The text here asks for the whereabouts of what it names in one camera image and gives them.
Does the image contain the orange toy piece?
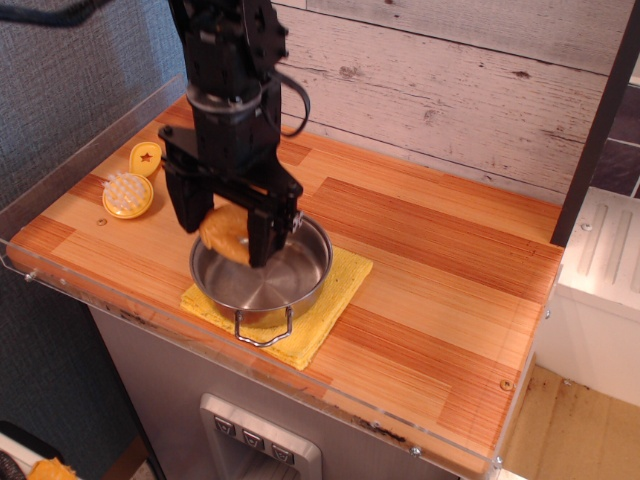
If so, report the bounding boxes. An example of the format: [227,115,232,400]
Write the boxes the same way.
[26,458,78,480]

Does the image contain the yellow folded cloth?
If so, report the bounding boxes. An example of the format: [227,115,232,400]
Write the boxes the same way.
[180,248,373,371]

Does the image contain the dark vertical post right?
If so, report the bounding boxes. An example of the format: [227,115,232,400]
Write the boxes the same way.
[551,1,639,247]

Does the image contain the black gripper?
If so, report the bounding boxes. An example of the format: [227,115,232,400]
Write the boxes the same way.
[159,84,303,268]

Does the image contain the yellow scrub brush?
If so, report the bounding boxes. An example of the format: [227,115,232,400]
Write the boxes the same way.
[102,142,162,220]

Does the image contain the orange toy chicken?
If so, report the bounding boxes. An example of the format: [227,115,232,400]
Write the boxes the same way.
[198,203,250,265]

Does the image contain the grey toy fridge cabinet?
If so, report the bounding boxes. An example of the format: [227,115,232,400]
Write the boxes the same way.
[93,306,513,479]

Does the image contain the silver dispenser panel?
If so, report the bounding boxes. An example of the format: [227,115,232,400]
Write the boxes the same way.
[199,393,323,479]

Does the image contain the white toy appliance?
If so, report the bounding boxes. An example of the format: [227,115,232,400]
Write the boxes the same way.
[534,188,639,405]

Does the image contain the stainless steel pot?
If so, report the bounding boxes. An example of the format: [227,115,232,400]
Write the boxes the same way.
[190,216,333,348]

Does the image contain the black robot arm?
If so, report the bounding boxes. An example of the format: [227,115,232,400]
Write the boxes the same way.
[159,1,303,268]

